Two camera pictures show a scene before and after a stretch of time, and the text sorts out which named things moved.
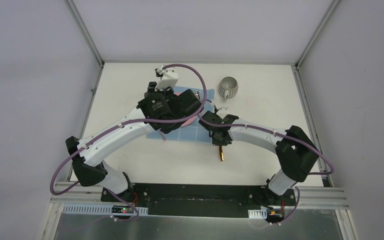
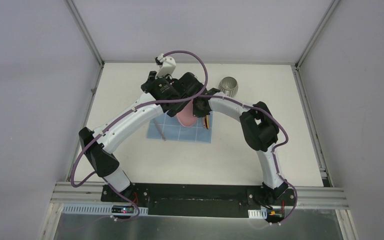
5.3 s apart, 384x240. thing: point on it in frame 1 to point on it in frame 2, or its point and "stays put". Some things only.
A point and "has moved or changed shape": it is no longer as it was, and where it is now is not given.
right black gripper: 216,142 to 197,113
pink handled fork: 163,136 stays put
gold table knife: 221,154 has moved or changed shape
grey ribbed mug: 227,87 stays put
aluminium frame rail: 312,198 stays put
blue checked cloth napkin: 197,130 stays put
